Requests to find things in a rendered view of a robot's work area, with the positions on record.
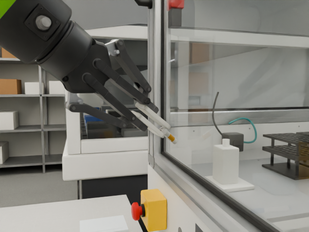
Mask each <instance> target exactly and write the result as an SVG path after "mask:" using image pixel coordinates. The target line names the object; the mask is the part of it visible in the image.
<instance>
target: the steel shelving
mask: <svg viewBox="0 0 309 232"><path fill-rule="evenodd" d="M0 64H25V63H23V62H22V61H21V60H19V59H18V58H0ZM30 64H37V62H36V60H35V61H34V62H32V63H30ZM43 76H44V84H45V94H42V76H41V67H40V66H39V86H40V94H0V97H40V119H41V125H20V126H19V127H17V128H15V129H14V130H0V133H12V132H37V131H41V141H42V155H35V156H19V157H9V158H8V159H7V160H6V161H5V162H4V163H3V164H0V168H8V167H22V166H35V165H43V174H45V173H46V168H45V165H49V164H62V157H63V154H51V155H49V145H48V131H61V130H65V124H49V125H48V121H47V98H46V97H64V94H46V70H44V69H43ZM42 97H44V99H45V122H46V124H45V125H44V122H43V99H42ZM44 131H45V132H46V155H45V145H44Z"/></svg>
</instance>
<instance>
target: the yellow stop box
mask: <svg viewBox="0 0 309 232"><path fill-rule="evenodd" d="M140 206H141V207H142V215H141V218H142V220H143V222H144V224H145V226H146V229H147V230H148V232H153V231H160V230H165V229H166V207H167V200H166V198H165V197H164V196H163V195H162V193H161V192H160V191H159V189H149V190H142V191H141V204H140Z"/></svg>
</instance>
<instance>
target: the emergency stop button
mask: <svg viewBox="0 0 309 232"><path fill-rule="evenodd" d="M131 214H132V218H133V219H134V220H135V221H137V220H139V218H140V215H142V207H141V206H139V205H138V203H137V202H134V203H133V204H132V206H131Z"/></svg>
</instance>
